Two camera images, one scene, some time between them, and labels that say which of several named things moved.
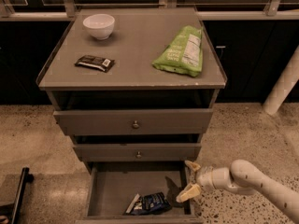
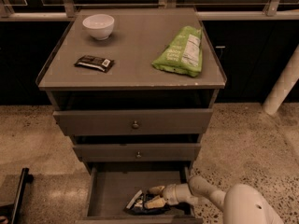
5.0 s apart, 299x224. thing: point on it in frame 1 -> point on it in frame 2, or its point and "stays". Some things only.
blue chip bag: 148,203 stays
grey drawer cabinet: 133,88 stays
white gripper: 206,176 -> 172,193
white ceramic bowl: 99,25 stays
